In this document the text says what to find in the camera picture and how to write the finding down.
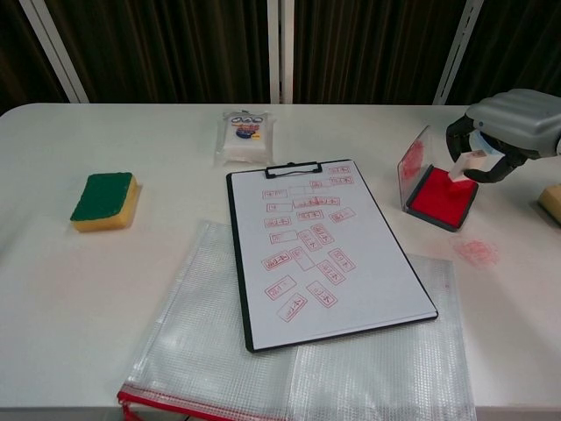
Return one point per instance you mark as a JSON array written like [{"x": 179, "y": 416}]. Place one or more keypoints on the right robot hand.
[{"x": 515, "y": 120}]

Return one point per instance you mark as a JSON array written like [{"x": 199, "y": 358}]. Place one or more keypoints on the white frame post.
[
  {"x": 280, "y": 50},
  {"x": 458, "y": 50},
  {"x": 54, "y": 50}
]

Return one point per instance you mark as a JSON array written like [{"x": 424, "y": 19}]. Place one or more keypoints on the red ink pad case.
[{"x": 438, "y": 206}]

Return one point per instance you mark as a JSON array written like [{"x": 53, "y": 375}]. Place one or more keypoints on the yellow sponge with square hole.
[{"x": 551, "y": 204}]

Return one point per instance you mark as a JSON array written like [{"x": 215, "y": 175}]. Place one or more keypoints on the white rubber stamp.
[{"x": 465, "y": 169}]

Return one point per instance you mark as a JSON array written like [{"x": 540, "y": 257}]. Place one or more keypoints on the white stamped paper sheet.
[{"x": 372, "y": 285}]

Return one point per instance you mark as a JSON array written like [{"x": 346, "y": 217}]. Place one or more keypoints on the packaged white sponge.
[{"x": 245, "y": 147}]

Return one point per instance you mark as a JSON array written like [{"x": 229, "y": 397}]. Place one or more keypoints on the black clipboard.
[{"x": 239, "y": 272}]

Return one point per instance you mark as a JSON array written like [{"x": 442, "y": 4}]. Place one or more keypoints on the clear mesh zipper pouch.
[{"x": 219, "y": 351}]

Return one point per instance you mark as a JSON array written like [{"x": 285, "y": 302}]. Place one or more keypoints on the dark pleated curtain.
[{"x": 175, "y": 48}]

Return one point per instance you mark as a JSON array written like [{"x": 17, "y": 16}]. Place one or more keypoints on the green yellow scouring sponge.
[{"x": 103, "y": 195}]

